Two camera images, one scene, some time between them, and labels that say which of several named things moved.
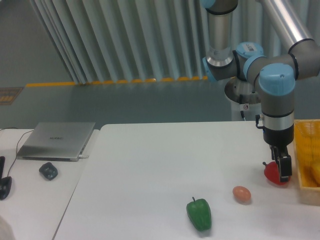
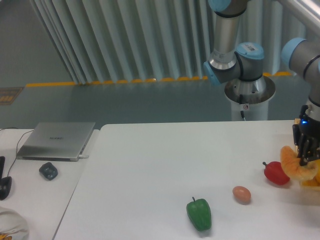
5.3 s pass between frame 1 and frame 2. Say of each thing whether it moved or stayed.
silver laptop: stayed
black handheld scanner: stayed
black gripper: moved
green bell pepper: stayed
